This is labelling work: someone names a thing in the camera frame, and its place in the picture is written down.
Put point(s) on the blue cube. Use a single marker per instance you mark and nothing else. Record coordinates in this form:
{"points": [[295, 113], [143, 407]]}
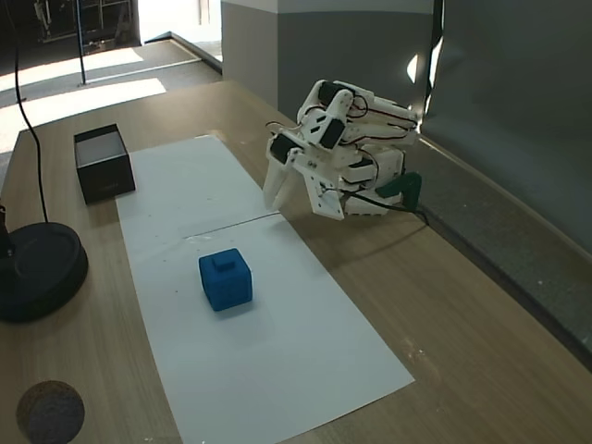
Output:
{"points": [[226, 282]]}

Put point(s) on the dark brown open box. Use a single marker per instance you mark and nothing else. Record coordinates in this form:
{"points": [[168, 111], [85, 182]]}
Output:
{"points": [[104, 178]]}

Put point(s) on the white paper sheet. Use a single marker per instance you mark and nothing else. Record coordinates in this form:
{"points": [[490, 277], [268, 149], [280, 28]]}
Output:
{"points": [[185, 185], [259, 347]]}

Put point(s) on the green table clamp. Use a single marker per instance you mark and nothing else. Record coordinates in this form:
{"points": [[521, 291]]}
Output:
{"points": [[400, 185]]}

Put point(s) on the thin dark metal pole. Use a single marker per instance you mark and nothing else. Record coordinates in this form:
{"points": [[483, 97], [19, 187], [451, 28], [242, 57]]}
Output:
{"points": [[81, 41]]}

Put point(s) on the dark backdrop sheet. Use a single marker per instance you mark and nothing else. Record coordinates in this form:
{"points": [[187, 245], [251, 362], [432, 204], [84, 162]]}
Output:
{"points": [[518, 78]]}

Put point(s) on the black round stand base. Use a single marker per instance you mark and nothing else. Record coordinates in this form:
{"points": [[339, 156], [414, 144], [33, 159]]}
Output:
{"points": [[41, 273]]}

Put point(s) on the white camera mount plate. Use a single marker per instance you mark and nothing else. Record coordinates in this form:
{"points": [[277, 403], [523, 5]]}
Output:
{"points": [[324, 189]]}

